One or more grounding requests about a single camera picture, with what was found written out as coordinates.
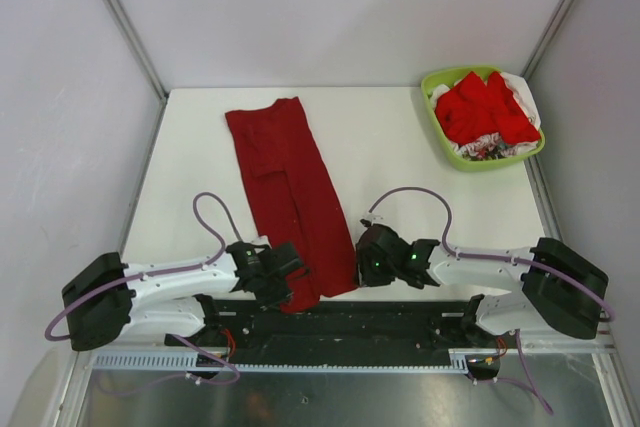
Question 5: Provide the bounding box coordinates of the dark red t-shirt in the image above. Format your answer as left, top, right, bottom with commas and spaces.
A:
225, 97, 356, 313

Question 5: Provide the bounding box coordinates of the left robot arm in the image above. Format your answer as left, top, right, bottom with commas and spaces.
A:
61, 237, 309, 352

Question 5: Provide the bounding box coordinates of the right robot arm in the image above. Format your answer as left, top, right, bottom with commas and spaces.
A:
356, 220, 609, 348

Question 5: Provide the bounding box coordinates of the white floral shirt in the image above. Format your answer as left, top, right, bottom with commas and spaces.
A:
429, 70, 542, 162

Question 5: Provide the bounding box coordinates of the bright red shirt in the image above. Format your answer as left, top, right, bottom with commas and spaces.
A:
435, 71, 541, 145

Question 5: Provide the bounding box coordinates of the green plastic basket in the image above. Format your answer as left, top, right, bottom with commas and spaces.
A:
421, 65, 546, 172

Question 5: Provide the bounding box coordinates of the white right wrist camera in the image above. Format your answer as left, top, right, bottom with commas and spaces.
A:
360, 212, 384, 228

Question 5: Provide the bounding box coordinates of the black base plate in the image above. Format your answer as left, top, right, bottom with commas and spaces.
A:
188, 300, 512, 360

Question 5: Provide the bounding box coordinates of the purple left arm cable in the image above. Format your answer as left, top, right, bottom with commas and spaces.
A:
44, 191, 242, 388

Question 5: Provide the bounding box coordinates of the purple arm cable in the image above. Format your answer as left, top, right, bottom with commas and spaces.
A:
44, 191, 242, 388
368, 186, 617, 416

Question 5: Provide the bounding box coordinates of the grey slotted cable duct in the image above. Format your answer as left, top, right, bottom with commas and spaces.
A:
90, 349, 488, 374

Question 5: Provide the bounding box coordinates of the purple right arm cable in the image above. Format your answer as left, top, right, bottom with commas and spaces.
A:
368, 186, 617, 416

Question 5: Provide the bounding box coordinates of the left corner aluminium post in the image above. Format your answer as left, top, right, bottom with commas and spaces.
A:
74, 0, 168, 100

